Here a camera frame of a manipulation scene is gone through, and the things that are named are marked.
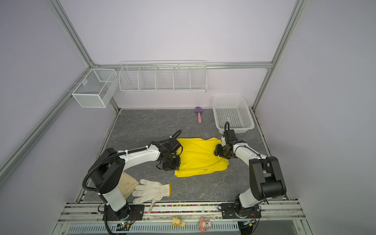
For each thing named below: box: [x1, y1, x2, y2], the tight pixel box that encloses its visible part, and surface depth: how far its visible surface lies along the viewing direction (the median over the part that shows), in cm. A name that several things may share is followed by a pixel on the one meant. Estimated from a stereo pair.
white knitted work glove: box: [132, 179, 172, 212], surface depth 82 cm
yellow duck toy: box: [171, 215, 187, 228], surface depth 70 cm
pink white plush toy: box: [197, 217, 212, 234], surface depth 69 cm
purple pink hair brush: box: [194, 106, 204, 124], surface depth 118 cm
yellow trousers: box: [174, 137, 230, 178], surface depth 91 cm
